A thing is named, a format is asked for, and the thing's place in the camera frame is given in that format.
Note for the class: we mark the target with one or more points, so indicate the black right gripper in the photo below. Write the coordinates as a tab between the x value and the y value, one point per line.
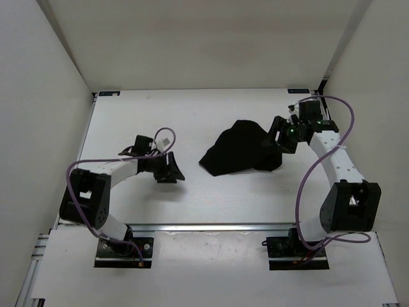
280	125

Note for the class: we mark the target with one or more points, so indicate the white front cover board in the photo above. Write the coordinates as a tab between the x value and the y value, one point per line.
209	269

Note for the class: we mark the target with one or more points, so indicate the blue left table label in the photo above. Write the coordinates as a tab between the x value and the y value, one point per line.
109	93

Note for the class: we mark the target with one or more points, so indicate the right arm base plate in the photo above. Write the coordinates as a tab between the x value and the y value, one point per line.
286	254

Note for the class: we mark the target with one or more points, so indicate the blue table label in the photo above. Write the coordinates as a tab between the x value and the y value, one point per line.
109	93
298	91

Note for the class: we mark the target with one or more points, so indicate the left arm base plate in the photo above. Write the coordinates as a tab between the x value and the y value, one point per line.
124	256

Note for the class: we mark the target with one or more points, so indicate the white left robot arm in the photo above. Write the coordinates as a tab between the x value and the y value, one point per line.
88	193

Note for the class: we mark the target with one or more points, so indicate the blue right table label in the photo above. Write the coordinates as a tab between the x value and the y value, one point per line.
298	91

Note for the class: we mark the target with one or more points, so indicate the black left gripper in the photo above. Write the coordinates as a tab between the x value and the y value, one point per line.
169	171

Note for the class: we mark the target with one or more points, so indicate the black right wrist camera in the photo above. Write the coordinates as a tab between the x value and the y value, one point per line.
304	111

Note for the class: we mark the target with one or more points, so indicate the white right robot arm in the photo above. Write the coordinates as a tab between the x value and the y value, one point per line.
351	203

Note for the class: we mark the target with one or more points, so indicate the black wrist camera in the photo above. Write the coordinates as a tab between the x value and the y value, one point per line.
304	111
141	147

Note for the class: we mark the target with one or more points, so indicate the black skirt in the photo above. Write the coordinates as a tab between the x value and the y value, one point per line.
240	148

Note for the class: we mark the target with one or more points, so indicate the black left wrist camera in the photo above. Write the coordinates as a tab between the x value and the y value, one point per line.
141	147

